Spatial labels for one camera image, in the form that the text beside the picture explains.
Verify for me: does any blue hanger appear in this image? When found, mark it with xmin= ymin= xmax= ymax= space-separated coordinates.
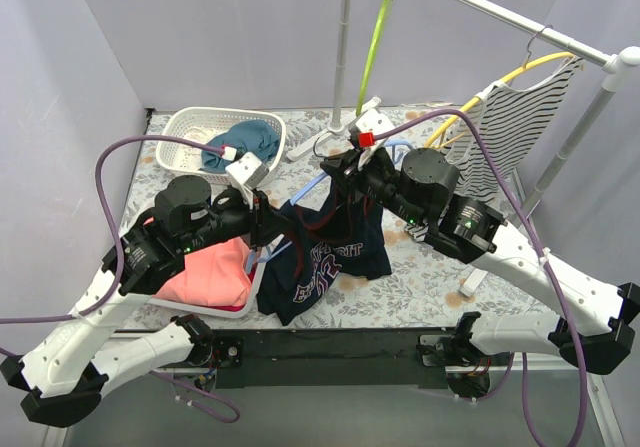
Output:
xmin=244 ymin=139 xmax=414 ymax=275

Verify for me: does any navy tank top red trim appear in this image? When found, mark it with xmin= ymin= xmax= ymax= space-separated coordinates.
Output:
xmin=256 ymin=183 xmax=392 ymax=326

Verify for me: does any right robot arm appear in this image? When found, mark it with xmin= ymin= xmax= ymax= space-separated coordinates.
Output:
xmin=321 ymin=148 xmax=639 ymax=375

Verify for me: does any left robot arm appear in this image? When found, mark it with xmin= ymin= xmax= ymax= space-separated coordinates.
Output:
xmin=1 ymin=175 xmax=292 ymax=427

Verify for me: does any yellow hanger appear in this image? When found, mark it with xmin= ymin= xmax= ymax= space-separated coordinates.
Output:
xmin=424 ymin=24 xmax=575 ymax=150

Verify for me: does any striped tank top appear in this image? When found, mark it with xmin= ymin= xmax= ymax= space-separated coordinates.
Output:
xmin=426 ymin=52 xmax=584 ymax=203

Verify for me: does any green hanger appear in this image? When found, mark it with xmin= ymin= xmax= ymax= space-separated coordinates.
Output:
xmin=355 ymin=0 xmax=393 ymax=116

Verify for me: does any white cloth in basket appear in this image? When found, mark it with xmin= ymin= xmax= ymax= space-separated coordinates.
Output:
xmin=184 ymin=126 xmax=216 ymax=162

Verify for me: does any pink cloth in basket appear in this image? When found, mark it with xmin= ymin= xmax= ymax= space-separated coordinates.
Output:
xmin=154 ymin=238 xmax=252 ymax=311

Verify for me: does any teal cloth in basket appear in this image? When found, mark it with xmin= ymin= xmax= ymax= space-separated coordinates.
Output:
xmin=201 ymin=120 xmax=280 ymax=173

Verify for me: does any white plastic basket front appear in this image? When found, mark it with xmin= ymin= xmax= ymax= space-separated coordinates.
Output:
xmin=149 ymin=238 xmax=264 ymax=319

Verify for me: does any floral table mat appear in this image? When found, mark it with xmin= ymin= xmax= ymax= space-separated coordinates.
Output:
xmin=102 ymin=109 xmax=549 ymax=331

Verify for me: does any white clothes rack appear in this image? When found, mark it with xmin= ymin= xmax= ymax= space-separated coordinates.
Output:
xmin=285 ymin=0 xmax=640 ymax=298

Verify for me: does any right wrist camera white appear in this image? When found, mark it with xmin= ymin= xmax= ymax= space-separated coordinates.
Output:
xmin=347 ymin=107 xmax=396 ymax=166

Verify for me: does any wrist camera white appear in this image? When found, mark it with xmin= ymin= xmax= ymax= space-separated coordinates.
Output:
xmin=347 ymin=107 xmax=396 ymax=166
xmin=222 ymin=146 xmax=269 ymax=209

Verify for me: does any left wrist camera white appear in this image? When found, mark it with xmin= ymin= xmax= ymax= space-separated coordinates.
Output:
xmin=222 ymin=146 xmax=269 ymax=209

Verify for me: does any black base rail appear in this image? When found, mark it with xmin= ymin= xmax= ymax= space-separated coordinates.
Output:
xmin=155 ymin=327 xmax=506 ymax=388

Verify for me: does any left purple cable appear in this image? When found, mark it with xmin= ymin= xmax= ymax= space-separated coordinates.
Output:
xmin=0 ymin=135 xmax=242 ymax=424

